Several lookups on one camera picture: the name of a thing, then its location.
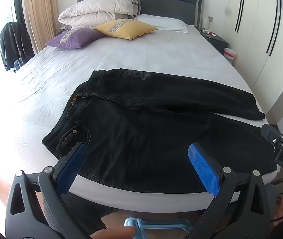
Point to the grey nightstand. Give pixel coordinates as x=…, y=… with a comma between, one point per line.
x=217, y=42

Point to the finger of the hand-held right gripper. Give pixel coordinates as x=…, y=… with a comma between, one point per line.
x=272, y=133

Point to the white pillow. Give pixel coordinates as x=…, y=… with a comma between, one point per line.
x=161, y=22

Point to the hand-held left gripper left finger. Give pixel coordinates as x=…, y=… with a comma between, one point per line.
x=74, y=164

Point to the black denim pants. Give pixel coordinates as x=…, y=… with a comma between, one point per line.
x=144, y=142

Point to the beige curtain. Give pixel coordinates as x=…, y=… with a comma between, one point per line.
x=39, y=10

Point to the black jacket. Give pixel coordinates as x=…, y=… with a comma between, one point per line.
x=14, y=44

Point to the bed with white sheet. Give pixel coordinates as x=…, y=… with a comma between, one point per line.
x=156, y=54

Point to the yellow cushion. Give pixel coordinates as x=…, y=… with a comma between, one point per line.
x=126, y=28

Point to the grey padded headboard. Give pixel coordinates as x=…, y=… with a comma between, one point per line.
x=168, y=5

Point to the purple cushion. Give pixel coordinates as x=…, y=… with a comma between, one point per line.
x=74, y=38

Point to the white trash bin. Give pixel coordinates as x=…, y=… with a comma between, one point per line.
x=229, y=57

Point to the person's left hand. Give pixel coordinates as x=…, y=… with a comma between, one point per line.
x=114, y=232

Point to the folded white duvet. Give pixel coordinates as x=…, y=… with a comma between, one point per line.
x=94, y=10

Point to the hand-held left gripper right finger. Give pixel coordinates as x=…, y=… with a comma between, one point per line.
x=203, y=169

